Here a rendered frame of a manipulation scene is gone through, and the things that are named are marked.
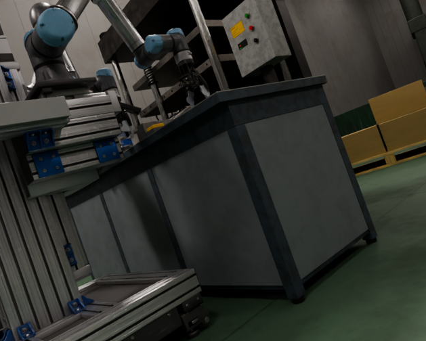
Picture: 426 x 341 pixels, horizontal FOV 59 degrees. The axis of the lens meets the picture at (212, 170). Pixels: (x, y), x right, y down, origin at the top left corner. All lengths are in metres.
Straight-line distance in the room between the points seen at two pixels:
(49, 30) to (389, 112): 4.08
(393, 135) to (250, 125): 3.22
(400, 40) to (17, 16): 9.07
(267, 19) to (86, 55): 3.03
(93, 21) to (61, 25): 3.85
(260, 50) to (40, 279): 1.71
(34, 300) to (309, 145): 1.21
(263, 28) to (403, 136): 2.54
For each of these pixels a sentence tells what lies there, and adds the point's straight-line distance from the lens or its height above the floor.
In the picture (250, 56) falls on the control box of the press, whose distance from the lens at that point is 2.45.
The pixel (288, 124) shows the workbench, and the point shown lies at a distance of 1.57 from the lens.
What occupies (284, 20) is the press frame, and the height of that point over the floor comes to 1.48.
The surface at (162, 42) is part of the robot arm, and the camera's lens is 1.68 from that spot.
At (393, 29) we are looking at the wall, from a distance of 11.43.
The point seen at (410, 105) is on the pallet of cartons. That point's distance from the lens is 4.91.
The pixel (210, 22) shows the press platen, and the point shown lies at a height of 1.52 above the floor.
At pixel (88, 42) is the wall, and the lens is 5.12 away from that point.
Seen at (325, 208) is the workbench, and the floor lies 0.25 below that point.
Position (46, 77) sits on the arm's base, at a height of 1.08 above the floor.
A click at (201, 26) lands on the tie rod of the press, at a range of 2.58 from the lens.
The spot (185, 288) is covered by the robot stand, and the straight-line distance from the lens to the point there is 1.44.
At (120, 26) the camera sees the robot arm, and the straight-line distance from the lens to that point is 1.80.
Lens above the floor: 0.52
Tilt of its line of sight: 1 degrees up
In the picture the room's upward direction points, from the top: 20 degrees counter-clockwise
